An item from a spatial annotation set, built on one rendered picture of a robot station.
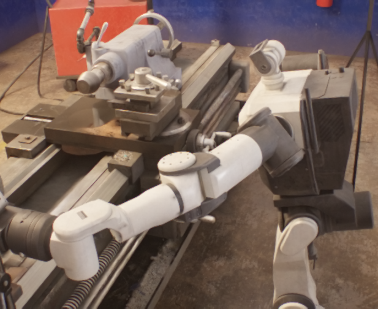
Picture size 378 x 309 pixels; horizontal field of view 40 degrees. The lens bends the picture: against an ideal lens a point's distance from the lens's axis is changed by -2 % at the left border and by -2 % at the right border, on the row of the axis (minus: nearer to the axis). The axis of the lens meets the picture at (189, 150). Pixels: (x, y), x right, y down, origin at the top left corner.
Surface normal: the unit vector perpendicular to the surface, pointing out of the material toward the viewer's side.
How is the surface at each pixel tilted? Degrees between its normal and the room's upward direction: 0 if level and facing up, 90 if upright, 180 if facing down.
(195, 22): 90
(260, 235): 0
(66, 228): 4
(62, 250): 94
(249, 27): 90
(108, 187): 36
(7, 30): 90
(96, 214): 4
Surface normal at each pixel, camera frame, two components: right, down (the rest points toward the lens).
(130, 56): 0.94, 0.07
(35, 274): 0.53, -0.63
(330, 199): -0.21, 0.48
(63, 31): 0.01, 0.49
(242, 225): -0.03, -0.87
